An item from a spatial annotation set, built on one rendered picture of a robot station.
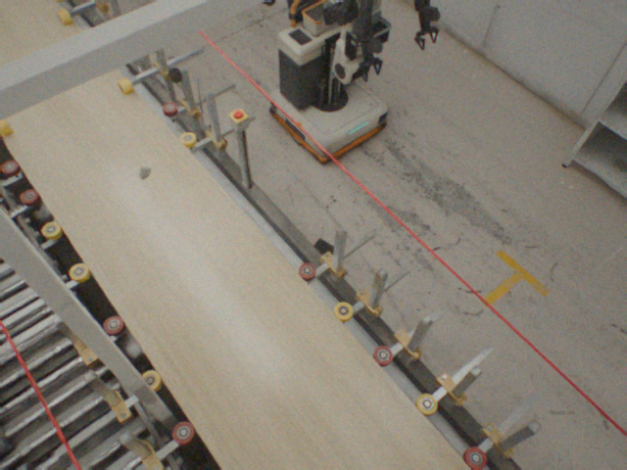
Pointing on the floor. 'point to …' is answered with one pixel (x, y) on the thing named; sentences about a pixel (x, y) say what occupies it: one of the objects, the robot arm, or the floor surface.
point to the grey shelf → (606, 140)
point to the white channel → (50, 84)
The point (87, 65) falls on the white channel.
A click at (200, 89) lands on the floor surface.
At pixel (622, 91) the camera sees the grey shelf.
